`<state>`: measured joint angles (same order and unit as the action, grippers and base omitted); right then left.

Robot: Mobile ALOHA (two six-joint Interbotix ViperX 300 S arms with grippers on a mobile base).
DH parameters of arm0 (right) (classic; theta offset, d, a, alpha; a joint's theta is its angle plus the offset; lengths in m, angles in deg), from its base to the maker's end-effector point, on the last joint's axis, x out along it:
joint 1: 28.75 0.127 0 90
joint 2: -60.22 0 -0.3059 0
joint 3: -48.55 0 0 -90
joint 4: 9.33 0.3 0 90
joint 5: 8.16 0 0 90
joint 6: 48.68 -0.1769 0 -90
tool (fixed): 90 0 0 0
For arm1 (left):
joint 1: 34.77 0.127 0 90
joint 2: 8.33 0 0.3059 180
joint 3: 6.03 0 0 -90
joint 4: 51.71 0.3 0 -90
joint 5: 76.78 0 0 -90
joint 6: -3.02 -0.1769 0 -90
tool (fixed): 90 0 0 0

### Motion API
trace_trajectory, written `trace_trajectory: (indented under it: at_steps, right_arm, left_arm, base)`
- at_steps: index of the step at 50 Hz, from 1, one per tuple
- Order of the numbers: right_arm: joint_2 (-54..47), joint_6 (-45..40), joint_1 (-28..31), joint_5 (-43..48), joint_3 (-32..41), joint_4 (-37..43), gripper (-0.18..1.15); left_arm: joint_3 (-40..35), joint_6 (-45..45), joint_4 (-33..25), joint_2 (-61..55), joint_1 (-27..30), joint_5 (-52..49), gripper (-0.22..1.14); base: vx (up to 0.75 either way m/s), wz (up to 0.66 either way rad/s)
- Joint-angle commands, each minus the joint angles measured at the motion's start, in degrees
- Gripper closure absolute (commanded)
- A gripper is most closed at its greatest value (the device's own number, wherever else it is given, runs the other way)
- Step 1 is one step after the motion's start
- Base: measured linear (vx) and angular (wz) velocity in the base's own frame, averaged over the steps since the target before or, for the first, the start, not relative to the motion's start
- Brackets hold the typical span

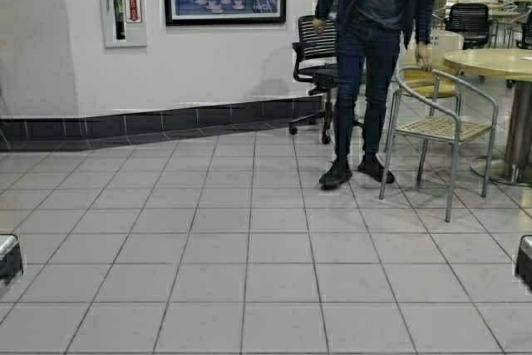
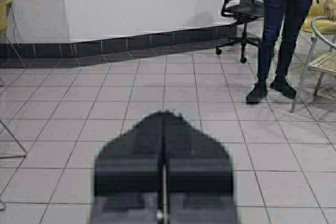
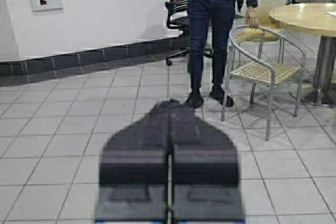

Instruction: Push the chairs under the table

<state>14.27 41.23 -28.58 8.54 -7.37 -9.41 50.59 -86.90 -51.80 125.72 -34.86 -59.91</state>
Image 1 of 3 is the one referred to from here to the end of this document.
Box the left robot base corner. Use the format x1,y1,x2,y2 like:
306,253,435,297
1,234,23,285

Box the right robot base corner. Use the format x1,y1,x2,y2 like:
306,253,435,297
515,234,532,289

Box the black mesh office chair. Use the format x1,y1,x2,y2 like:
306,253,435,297
288,15,337,145

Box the metal wicker armchair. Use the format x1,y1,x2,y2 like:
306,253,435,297
386,66,463,152
382,65,499,223

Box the person in dark clothes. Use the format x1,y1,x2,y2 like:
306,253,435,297
313,0,435,190

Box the distant black office chair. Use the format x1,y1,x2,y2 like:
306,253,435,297
445,2,490,50

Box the round beige table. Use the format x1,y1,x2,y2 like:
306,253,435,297
444,48,531,187

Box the fire extinguisher wall cabinet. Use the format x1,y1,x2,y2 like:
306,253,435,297
100,0,147,48

